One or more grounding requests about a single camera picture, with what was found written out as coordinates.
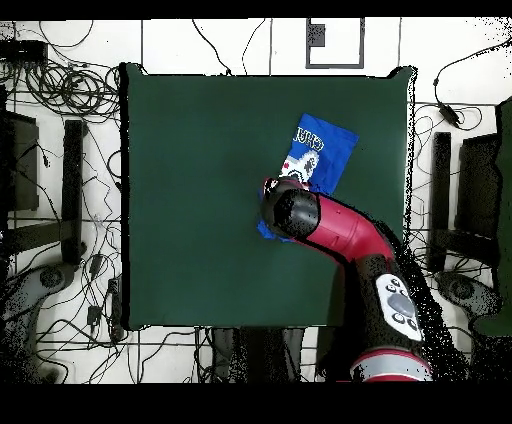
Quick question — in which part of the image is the blue shirt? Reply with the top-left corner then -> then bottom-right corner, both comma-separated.
255,112 -> 360,243

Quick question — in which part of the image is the dark green table cloth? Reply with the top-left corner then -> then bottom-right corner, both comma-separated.
118,61 -> 418,332

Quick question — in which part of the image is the long black stand bar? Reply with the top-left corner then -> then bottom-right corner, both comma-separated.
60,119 -> 88,267
426,131 -> 452,274

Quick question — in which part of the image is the black power adapter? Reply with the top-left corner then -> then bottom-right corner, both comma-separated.
436,101 -> 461,128

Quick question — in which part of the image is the black power strip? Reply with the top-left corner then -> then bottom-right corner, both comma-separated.
107,275 -> 125,342

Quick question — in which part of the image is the black cabinet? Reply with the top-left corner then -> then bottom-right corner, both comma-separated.
453,133 -> 502,241
0,109 -> 41,213

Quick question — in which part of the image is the grey stand foot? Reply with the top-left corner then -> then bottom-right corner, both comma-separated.
0,261 -> 78,383
434,269 -> 504,321

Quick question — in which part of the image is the black electronics box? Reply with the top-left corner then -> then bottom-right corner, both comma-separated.
0,39 -> 49,64

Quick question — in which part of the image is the black cable with plug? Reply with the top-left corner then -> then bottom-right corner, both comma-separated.
190,17 -> 233,77

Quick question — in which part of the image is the thin black cable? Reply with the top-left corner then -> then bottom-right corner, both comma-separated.
240,17 -> 268,76

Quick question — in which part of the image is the grey square floor frame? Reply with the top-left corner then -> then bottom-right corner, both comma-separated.
305,17 -> 366,70

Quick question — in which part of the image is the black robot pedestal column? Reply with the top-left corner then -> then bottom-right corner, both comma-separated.
210,327 -> 306,383

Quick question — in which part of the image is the black adapter cable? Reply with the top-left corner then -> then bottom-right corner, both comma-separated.
432,39 -> 512,107

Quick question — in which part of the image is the coiled black cable bundle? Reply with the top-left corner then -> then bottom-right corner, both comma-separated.
24,59 -> 121,123

